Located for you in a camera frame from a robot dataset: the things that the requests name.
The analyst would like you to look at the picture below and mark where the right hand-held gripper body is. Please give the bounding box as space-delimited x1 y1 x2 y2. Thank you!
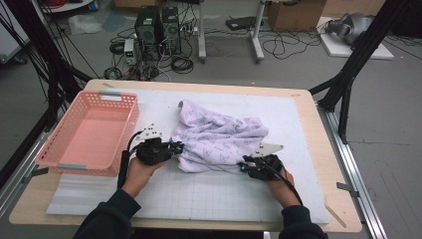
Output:
244 142 286 182

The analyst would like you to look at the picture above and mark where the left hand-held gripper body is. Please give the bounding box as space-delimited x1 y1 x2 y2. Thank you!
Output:
133 122 178 167

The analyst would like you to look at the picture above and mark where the lilac printed towel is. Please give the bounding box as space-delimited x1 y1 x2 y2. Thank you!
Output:
170 99 270 174

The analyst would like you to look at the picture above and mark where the person's right hand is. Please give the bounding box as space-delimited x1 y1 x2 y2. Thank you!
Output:
265 167 302 208

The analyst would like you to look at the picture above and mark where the person's left hand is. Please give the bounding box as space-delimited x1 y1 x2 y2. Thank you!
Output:
121 155 167 199

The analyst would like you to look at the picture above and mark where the pink plastic basket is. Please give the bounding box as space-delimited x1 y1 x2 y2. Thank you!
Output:
34 90 140 177

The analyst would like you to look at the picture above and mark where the white power supply unit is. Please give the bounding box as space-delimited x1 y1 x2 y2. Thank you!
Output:
123 38 137 66

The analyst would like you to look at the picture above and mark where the black computer tower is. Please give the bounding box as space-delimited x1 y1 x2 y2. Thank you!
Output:
133 5 163 61
160 6 182 56

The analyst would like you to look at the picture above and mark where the white power strip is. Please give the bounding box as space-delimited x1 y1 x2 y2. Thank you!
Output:
180 24 199 36

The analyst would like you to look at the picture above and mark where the black flat box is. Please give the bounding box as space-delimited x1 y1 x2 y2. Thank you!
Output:
225 15 265 32

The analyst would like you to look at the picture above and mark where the white floor board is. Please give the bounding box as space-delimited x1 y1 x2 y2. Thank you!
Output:
316 16 395 61

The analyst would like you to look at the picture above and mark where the clear plastic bag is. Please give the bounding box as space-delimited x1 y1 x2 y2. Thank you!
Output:
68 13 104 36

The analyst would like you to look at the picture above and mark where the open cardboard box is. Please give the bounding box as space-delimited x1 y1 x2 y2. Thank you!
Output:
267 0 327 33

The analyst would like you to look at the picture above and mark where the grey rounded device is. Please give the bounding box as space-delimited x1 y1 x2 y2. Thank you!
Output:
324 12 374 46

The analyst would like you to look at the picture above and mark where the white cabinet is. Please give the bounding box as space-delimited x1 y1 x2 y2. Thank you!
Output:
0 9 31 64

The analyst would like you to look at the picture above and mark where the large beige cardboard box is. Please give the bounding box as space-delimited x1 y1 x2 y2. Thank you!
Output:
322 0 389 19

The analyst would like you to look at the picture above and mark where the left hand-held gripper cable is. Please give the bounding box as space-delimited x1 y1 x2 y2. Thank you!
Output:
116 129 144 191

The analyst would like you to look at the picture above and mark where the black coiled cable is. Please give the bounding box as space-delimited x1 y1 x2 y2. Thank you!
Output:
170 55 195 75
103 66 123 81
108 40 125 56

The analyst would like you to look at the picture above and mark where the grey metal bracket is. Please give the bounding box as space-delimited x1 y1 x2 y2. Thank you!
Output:
20 165 50 185
335 181 361 199

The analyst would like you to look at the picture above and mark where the aluminium rail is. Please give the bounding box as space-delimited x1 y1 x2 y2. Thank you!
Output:
316 103 389 239
0 106 68 218

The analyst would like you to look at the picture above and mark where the long black floor cable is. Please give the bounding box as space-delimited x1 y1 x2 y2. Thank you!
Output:
262 29 323 62

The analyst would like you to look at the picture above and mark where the white desk frame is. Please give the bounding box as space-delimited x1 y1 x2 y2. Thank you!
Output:
197 0 267 64

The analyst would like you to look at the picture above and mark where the black stand frame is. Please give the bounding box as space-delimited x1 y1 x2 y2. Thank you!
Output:
0 0 94 190
308 0 422 144

